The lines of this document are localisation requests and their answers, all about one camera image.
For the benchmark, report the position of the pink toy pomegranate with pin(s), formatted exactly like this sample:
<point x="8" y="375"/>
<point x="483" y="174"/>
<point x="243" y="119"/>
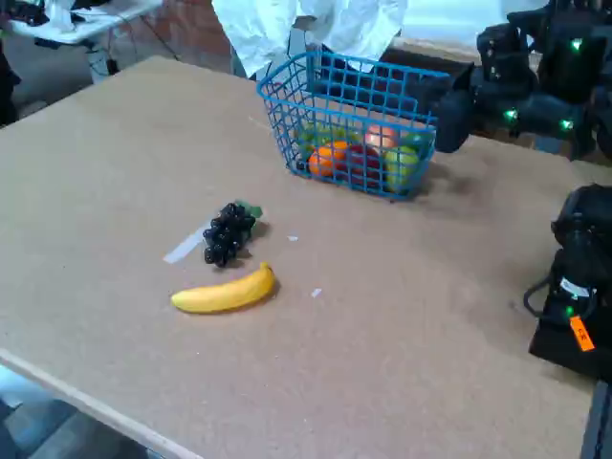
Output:
<point x="381" y="138"/>

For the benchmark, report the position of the black toy grapes bunch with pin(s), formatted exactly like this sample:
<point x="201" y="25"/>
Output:
<point x="227" y="234"/>

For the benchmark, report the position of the long white tape strip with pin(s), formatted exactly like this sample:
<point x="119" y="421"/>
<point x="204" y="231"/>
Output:
<point x="184" y="247"/>

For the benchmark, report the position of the white cloth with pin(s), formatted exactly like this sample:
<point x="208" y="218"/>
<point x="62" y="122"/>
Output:
<point x="59" y="16"/>

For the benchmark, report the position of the orange toy fruit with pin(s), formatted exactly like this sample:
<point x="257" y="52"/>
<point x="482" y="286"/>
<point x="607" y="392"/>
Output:
<point x="322" y="160"/>

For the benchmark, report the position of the yellow-green toy fruit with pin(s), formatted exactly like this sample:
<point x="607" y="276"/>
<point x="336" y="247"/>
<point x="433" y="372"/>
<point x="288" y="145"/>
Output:
<point x="399" y="167"/>

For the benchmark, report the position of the yellow toy banana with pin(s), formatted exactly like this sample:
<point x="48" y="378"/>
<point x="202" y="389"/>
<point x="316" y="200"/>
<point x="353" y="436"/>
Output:
<point x="225" y="295"/>

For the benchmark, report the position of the white background table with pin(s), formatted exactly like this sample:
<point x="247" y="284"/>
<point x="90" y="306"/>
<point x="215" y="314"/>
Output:
<point x="95" y="26"/>

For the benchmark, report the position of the red round toy fruit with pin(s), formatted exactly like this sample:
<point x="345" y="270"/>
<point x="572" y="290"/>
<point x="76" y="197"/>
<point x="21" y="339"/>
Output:
<point x="363" y="165"/>

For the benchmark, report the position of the green toy grapes bunch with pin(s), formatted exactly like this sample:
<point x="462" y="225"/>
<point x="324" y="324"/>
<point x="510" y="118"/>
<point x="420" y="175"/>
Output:
<point x="311" y="131"/>

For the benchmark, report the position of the dark green round toy fruit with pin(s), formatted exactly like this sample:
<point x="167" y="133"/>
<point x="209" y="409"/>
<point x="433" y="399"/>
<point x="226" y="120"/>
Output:
<point x="420" y="140"/>

